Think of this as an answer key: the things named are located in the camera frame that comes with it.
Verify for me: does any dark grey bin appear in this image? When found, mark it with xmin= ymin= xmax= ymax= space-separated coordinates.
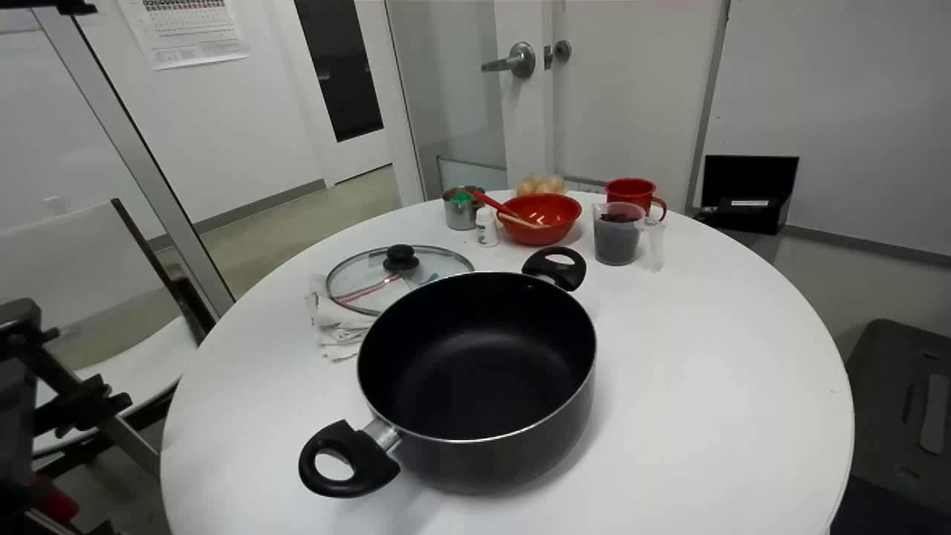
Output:
xmin=833 ymin=317 xmax=951 ymax=535

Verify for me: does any metal cup with colourful items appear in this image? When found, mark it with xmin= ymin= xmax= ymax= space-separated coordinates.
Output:
xmin=442 ymin=188 xmax=482 ymax=231

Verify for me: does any silver door lock knob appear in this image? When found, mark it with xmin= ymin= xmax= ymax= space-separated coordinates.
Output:
xmin=545 ymin=38 xmax=570 ymax=69

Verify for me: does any white wall poster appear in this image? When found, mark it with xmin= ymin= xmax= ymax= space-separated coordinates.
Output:
xmin=115 ymin=0 xmax=248 ymax=72

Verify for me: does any black metal stand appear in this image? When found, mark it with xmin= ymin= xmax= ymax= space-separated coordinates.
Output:
xmin=0 ymin=296 xmax=132 ymax=535

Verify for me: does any red mug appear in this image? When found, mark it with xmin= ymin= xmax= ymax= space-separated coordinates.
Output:
xmin=606 ymin=177 xmax=670 ymax=223

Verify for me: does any glass pot lid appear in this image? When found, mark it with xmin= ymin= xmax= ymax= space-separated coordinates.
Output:
xmin=323 ymin=243 xmax=477 ymax=314

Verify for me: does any red plastic bowl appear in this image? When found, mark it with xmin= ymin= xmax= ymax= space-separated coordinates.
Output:
xmin=496 ymin=194 xmax=582 ymax=247

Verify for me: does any white red-striped dish towel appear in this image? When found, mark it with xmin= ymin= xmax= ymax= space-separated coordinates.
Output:
xmin=309 ymin=292 xmax=373 ymax=363

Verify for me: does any silver door lever handle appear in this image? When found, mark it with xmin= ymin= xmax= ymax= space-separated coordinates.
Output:
xmin=485 ymin=42 xmax=536 ymax=81

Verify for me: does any black cooking pot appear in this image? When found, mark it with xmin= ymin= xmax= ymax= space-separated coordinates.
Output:
xmin=298 ymin=247 xmax=598 ymax=498

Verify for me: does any pile of beige eggs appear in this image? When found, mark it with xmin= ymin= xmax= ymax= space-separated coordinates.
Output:
xmin=517 ymin=174 xmax=564 ymax=197

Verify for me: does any clear cup with dark contents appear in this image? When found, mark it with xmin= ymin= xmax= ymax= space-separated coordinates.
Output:
xmin=595 ymin=201 xmax=646 ymax=263

